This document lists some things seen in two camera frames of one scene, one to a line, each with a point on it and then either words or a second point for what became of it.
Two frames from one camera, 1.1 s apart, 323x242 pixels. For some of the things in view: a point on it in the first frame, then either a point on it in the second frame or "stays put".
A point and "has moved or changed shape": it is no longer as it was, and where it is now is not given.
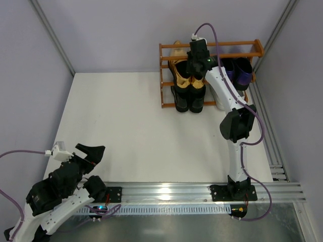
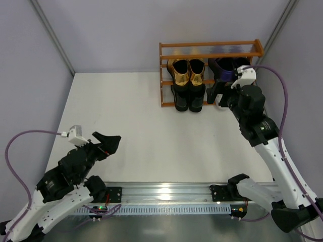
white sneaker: x=210 y=96 → x=225 y=109
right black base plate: x=233 y=192 stays put
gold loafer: x=177 y=61 has moved or changed shape
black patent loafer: x=197 y=99 stays put
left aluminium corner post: x=44 y=21 stays put
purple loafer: x=229 y=66 stays put
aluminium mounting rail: x=198 y=193 stays put
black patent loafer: x=181 y=97 stays put
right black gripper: x=196 y=66 → x=224 y=98
